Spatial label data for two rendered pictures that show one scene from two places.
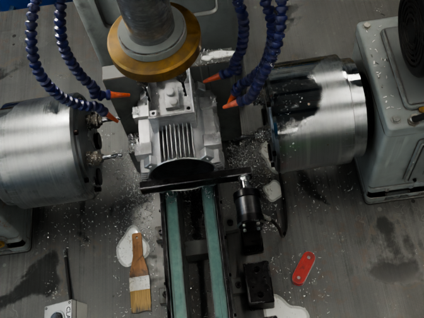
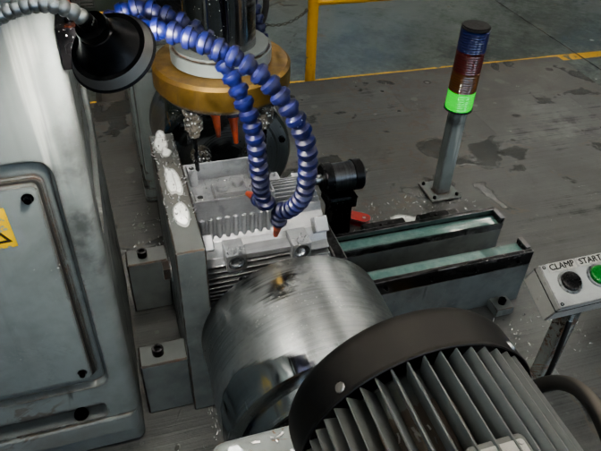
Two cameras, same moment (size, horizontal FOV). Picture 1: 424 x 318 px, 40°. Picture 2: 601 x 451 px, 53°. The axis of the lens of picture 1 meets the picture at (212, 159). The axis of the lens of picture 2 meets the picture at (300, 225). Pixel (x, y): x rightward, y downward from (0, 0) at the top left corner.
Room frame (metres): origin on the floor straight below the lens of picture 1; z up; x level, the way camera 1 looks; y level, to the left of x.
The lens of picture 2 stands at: (0.94, 0.79, 1.67)
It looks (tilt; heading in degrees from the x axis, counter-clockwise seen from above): 39 degrees down; 247
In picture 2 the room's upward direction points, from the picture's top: 3 degrees clockwise
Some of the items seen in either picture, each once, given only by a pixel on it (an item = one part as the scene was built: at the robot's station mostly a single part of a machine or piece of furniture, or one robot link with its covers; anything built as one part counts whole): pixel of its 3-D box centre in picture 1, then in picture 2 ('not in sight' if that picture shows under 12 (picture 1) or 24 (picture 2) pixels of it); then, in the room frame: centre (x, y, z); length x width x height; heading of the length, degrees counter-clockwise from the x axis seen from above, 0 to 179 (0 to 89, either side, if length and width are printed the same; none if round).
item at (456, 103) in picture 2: not in sight; (460, 98); (0.15, -0.20, 1.05); 0.06 x 0.06 x 0.04
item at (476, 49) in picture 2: not in sight; (473, 38); (0.15, -0.20, 1.19); 0.06 x 0.06 x 0.04
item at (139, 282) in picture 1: (139, 271); not in sight; (0.49, 0.23, 0.80); 0.21 x 0.05 x 0.01; 177
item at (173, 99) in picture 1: (171, 101); (228, 197); (0.75, 0.06, 1.11); 0.12 x 0.11 x 0.07; 176
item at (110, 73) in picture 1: (177, 94); (162, 275); (0.87, 0.05, 0.97); 0.30 x 0.11 x 0.34; 86
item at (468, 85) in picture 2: not in sight; (464, 80); (0.15, -0.20, 1.10); 0.06 x 0.06 x 0.04
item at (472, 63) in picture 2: not in sight; (469, 60); (0.15, -0.20, 1.14); 0.06 x 0.06 x 0.04
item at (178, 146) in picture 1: (179, 137); (254, 239); (0.71, 0.06, 1.02); 0.20 x 0.19 x 0.19; 176
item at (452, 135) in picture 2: not in sight; (456, 115); (0.15, -0.20, 1.01); 0.08 x 0.08 x 0.42; 86
